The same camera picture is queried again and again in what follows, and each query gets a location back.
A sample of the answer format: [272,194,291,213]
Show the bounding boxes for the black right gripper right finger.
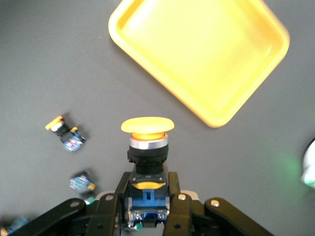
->
[163,172,274,236]

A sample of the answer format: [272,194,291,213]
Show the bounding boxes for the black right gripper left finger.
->
[4,172,130,236]

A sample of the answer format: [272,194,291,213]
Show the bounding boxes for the yellow mushroom push button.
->
[45,115,86,153]
[120,117,175,231]

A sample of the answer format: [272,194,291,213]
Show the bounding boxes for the red mushroom push button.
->
[0,215,29,236]

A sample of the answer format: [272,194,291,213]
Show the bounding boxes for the green mushroom push button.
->
[69,170,96,205]

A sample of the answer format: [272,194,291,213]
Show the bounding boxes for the dark grey table mat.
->
[0,0,315,236]

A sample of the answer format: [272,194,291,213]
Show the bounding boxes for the yellow plastic tray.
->
[107,0,290,128]

